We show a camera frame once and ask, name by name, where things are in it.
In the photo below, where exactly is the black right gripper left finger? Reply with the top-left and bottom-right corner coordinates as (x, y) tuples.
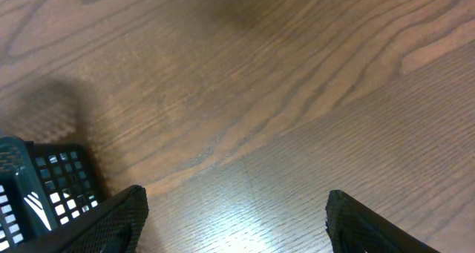
(9, 185), (149, 253)

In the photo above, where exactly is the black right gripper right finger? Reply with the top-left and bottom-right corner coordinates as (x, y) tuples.
(325, 190), (437, 253)

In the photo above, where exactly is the dark green plastic basket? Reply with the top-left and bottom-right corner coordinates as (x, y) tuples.
(1, 137), (105, 252)

